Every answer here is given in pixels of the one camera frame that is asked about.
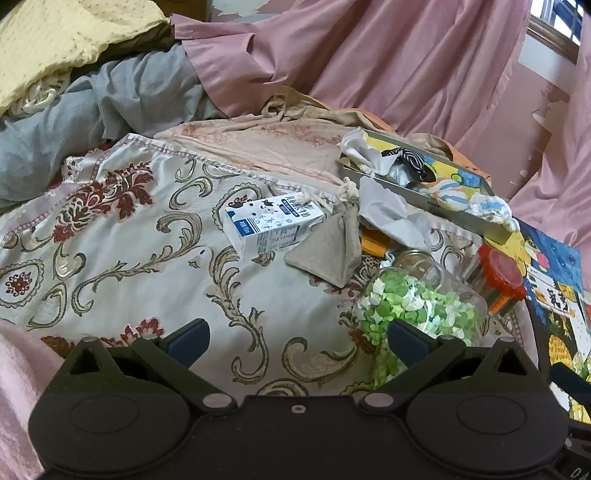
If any glass jar of green stars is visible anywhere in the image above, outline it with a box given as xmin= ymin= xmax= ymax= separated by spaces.
xmin=352 ymin=264 xmax=489 ymax=391

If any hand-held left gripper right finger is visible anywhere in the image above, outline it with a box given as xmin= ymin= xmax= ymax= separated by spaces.
xmin=360 ymin=319 xmax=550 ymax=413

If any grey drawstring pouch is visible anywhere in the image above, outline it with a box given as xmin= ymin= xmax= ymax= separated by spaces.
xmin=283 ymin=180 xmax=366 ymax=289

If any floral patterned bedspread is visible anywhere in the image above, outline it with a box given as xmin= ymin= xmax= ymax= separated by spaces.
xmin=0 ymin=133 xmax=542 ymax=398

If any white satin cloth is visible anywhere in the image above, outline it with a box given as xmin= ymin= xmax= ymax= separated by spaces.
xmin=9 ymin=76 xmax=71 ymax=116

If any orange packet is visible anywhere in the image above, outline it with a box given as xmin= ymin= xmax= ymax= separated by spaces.
xmin=359 ymin=229 xmax=393 ymax=257

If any grey cloth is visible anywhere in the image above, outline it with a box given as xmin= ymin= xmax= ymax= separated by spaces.
xmin=0 ymin=44 xmax=228 ymax=202

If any colourful cartoon print board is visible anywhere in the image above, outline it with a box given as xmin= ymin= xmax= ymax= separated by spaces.
xmin=514 ymin=217 xmax=591 ymax=422

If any white and blue milk carton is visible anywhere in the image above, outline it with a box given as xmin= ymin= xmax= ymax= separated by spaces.
xmin=224 ymin=195 xmax=325 ymax=260

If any white tissue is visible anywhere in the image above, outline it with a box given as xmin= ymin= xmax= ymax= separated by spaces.
xmin=337 ymin=128 xmax=399 ymax=177

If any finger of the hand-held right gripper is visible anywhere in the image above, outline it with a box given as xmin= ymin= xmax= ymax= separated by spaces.
xmin=549 ymin=362 xmax=591 ymax=415

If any red lidded container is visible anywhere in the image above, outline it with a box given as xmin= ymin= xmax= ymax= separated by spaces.
xmin=462 ymin=244 xmax=528 ymax=317

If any wide pink curtain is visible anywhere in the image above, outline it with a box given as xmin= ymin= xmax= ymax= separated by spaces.
xmin=168 ymin=0 xmax=534 ymax=153

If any beige cloth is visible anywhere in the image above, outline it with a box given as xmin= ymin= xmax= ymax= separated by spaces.
xmin=154 ymin=92 xmax=468 ymax=219

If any yellow dotted cloth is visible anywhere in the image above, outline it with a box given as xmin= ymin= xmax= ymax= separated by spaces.
xmin=0 ymin=0 xmax=170 ymax=114

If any black and white striped sock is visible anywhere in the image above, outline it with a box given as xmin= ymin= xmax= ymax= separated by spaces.
xmin=390 ymin=147 xmax=439 ymax=184

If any pink fleece blanket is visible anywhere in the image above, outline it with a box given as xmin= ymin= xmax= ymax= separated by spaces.
xmin=0 ymin=318 xmax=71 ymax=480

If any white and blue sock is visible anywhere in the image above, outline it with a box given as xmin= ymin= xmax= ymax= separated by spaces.
xmin=465 ymin=192 xmax=522 ymax=233

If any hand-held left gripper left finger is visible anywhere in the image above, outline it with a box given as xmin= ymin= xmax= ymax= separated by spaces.
xmin=41 ymin=318 xmax=239 ymax=412

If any cartoon printed box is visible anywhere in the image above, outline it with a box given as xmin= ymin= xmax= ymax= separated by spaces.
xmin=339 ymin=128 xmax=516 ymax=247

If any window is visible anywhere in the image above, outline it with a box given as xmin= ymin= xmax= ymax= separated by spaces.
xmin=526 ymin=0 xmax=591 ymax=65

